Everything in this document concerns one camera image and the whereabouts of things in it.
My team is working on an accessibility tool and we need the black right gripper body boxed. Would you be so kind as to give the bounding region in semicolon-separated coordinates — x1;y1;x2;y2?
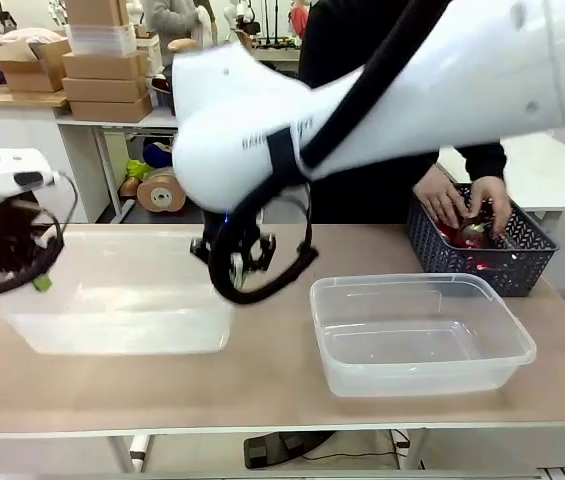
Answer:
202;207;265;254

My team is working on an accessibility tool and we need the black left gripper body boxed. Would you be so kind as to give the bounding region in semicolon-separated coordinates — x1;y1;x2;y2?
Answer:
0;198;62;282

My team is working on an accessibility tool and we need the large clear plastic bin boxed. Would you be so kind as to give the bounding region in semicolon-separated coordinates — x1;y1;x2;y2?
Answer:
0;231;235;357

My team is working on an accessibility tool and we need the small clear plastic bin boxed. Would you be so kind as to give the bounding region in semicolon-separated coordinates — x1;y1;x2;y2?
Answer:
309;272;538;399

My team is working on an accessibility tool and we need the dark grey woven plastic basket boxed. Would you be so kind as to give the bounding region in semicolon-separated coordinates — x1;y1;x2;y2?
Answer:
406;181;561;299

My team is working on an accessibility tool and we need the person's left forearm black sleeve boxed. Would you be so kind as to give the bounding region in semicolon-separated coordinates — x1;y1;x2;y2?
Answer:
460;142;508;185

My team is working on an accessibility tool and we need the person's right hand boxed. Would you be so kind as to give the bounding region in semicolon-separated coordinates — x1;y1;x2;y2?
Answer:
413;166;469;230

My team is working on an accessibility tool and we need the person's left hand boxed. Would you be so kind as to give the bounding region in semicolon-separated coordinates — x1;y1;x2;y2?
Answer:
468;176;515;238

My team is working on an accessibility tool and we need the yellow green bag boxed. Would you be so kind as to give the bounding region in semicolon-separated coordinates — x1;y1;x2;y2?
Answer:
125;157;154;182

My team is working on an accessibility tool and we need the person's torso black sweater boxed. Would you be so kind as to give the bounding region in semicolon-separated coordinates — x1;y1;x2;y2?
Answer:
297;0;508;226

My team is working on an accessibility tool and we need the white background table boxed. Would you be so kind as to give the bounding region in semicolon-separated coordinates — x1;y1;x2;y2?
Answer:
55;105;181;225

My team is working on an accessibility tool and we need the closed cardboard box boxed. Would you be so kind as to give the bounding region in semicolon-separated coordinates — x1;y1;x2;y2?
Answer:
61;49;150;81
68;94;154;124
61;76;152;104

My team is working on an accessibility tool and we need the open cardboard box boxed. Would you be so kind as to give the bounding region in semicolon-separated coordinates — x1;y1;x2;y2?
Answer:
0;38;72;94

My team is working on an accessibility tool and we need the black foot pedal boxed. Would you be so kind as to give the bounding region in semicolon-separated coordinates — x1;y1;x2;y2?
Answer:
243;430;336;471

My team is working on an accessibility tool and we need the translucent plastic crate stack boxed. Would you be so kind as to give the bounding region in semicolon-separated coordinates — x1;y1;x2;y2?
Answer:
68;22;139;57

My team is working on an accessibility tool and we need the tall cardboard box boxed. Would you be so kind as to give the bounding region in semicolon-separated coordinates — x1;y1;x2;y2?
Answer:
65;0;132;27

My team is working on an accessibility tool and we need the white side table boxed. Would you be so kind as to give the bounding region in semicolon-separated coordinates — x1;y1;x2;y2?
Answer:
435;129;565;214

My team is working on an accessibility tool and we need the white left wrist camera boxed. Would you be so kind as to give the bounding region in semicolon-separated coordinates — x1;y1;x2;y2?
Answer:
0;148;60;203

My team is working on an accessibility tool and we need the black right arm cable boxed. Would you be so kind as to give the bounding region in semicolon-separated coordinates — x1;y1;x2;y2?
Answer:
208;0;456;306

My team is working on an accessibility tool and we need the white table leg post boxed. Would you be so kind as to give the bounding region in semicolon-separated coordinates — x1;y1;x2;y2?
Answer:
128;433;153;474

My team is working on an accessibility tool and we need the thin black floor cable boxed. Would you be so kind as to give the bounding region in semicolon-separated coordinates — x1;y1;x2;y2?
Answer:
304;428;414;465

